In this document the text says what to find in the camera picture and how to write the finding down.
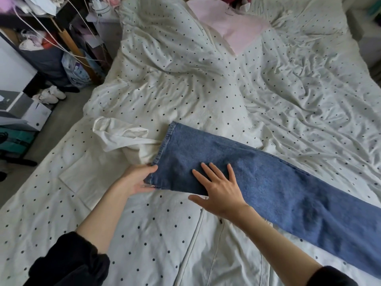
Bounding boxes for wooden post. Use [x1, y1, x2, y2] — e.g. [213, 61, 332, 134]
[50, 17, 102, 84]

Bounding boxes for white shoe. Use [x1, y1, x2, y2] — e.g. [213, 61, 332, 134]
[46, 85, 67, 100]
[33, 89, 59, 105]

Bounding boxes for cream white jacket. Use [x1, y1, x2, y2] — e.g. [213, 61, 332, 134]
[58, 116, 164, 211]

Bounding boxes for white bedside cabinet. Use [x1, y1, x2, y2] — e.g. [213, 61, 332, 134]
[345, 3, 381, 69]

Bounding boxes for black hanging trousers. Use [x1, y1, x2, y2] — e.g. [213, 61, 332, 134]
[0, 157, 38, 182]

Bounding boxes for dark blue bin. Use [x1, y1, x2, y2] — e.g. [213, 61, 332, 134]
[18, 43, 75, 87]

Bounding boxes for person's right forearm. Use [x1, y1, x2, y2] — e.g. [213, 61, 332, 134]
[232, 204, 358, 286]

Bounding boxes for blue patterned bag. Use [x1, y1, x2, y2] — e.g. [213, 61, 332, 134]
[62, 52, 93, 88]

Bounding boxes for teal green box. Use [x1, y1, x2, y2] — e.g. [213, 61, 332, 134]
[0, 128, 38, 158]

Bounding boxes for person's left hand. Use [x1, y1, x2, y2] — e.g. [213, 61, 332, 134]
[110, 164, 159, 197]

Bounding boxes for white cardboard box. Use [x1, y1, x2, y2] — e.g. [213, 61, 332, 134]
[0, 90, 53, 131]

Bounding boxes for white pillow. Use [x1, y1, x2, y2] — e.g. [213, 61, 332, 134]
[250, 0, 352, 39]

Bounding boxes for person's right hand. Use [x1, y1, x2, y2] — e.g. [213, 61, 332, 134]
[188, 162, 250, 223]

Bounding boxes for white dotted bed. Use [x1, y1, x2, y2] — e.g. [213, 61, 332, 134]
[0, 0, 381, 286]

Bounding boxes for grey bedside cabinet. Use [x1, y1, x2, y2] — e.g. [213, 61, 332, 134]
[86, 12, 125, 60]

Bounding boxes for blue denim jeans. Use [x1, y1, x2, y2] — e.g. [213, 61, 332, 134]
[144, 121, 381, 279]

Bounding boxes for pink pillow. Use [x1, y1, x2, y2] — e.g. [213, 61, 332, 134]
[187, 0, 271, 56]

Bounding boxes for pale grey rolled blanket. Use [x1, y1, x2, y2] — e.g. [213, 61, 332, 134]
[119, 0, 209, 75]

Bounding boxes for person's left forearm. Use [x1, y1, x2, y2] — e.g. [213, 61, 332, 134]
[24, 187, 140, 286]

